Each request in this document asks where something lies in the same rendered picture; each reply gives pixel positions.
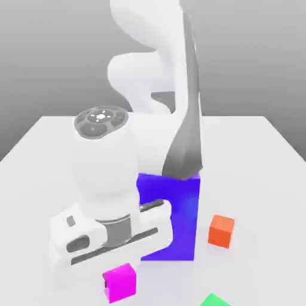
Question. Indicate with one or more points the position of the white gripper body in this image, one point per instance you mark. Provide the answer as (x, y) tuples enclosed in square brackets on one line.
[(83, 272)]

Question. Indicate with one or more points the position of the small magenta cube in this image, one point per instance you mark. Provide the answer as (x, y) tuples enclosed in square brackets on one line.
[(122, 283)]

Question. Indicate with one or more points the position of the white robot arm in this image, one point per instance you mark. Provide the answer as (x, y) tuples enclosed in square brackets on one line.
[(102, 167)]

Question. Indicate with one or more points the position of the small green cube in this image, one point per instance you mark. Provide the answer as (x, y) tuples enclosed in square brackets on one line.
[(214, 301)]

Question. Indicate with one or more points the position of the small orange cube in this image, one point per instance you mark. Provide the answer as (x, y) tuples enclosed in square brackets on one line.
[(220, 233)]

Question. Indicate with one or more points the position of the large blue box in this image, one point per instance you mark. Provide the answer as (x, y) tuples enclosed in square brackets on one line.
[(185, 210)]

